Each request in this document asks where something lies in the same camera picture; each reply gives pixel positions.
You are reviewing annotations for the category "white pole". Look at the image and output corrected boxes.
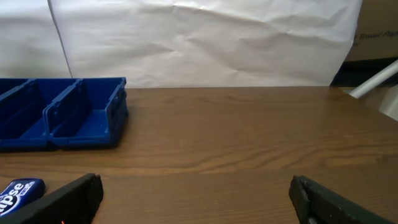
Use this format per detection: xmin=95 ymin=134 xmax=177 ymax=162
xmin=348 ymin=58 xmax=398 ymax=100

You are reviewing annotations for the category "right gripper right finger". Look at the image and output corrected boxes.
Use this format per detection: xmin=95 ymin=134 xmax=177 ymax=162
xmin=288 ymin=175 xmax=397 ymax=224

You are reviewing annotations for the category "blue candy pack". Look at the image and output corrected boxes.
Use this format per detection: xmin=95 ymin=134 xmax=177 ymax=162
xmin=0 ymin=178 xmax=47 ymax=218

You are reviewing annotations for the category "blue tray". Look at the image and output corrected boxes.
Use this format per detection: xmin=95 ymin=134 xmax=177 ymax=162
xmin=0 ymin=77 xmax=129 ymax=152

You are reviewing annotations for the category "brown cardboard box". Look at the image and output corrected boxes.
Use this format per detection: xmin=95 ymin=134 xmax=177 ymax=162
xmin=345 ymin=0 xmax=398 ymax=62

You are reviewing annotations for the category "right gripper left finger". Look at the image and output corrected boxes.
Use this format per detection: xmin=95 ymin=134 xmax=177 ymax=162
xmin=0 ymin=173 xmax=104 ymax=224

